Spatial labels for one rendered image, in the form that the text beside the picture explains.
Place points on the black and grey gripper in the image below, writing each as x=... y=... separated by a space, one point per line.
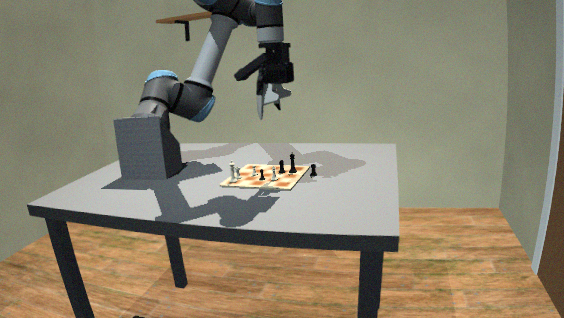
x=269 y=93

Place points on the brown and cream chessboard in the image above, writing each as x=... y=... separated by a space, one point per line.
x=286 y=181

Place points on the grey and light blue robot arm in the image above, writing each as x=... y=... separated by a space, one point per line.
x=193 y=100

